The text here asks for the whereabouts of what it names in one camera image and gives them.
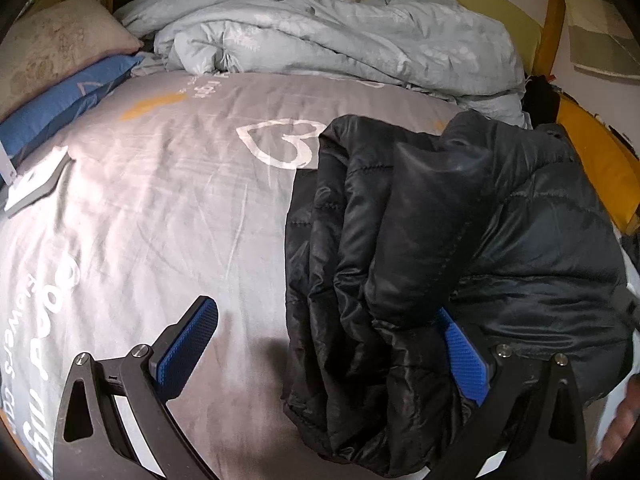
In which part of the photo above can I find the black puffer jacket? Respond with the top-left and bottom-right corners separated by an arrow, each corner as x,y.
282,110 -> 633,478

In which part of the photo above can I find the white desk lamp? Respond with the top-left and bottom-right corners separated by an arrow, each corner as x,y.
0,140 -> 73,217

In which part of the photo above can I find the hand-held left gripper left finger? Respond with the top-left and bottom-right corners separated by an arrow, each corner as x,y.
52,296 -> 220,480

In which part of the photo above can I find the checked hanging curtain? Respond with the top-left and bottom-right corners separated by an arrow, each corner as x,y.
562,0 -> 640,81

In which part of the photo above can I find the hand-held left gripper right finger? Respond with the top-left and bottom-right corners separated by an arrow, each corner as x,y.
425,307 -> 587,480

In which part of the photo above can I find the blue pillow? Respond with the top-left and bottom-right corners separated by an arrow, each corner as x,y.
0,52 -> 146,163

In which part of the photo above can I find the black cloth bundle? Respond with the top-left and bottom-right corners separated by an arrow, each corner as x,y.
522,75 -> 561,128

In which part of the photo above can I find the person's right hand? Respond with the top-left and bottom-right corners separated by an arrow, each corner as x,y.
597,375 -> 640,463

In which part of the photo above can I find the beige patterned pillow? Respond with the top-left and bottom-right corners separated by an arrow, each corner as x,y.
0,0 -> 143,123

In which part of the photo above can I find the light grey duvet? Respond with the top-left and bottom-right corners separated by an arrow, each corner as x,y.
114,0 -> 533,128

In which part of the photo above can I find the grey printed bed sheet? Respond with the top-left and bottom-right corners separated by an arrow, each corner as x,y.
0,72 -> 501,480

